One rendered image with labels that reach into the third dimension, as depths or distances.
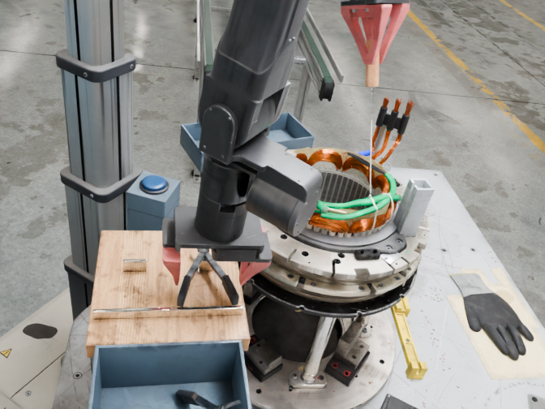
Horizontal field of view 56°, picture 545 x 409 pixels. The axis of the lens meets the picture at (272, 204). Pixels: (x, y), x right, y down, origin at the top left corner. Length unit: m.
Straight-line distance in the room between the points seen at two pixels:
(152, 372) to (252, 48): 0.41
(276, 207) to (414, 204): 0.31
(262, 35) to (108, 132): 0.63
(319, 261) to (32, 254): 1.75
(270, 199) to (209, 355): 0.23
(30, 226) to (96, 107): 1.52
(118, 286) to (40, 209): 1.88
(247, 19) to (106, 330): 0.39
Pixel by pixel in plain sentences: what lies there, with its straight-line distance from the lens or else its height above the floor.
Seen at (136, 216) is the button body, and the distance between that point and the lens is 0.92.
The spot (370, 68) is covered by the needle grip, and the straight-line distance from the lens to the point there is 0.72.
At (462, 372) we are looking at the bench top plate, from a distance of 1.11.
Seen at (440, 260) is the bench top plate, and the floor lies 0.78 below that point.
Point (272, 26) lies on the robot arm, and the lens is 0.45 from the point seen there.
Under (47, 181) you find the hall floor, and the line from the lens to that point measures 2.73.
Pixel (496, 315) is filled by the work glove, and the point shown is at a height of 0.80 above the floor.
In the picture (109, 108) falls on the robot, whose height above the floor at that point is 1.10.
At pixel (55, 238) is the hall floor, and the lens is 2.39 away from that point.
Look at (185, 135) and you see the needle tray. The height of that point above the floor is 1.05.
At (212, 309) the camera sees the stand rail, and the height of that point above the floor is 1.08.
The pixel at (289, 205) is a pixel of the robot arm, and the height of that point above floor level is 1.27.
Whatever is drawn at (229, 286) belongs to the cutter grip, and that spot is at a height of 1.09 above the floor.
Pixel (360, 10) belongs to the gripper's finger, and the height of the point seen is 1.39.
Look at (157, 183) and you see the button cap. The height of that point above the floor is 1.04.
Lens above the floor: 1.57
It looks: 37 degrees down
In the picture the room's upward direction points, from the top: 11 degrees clockwise
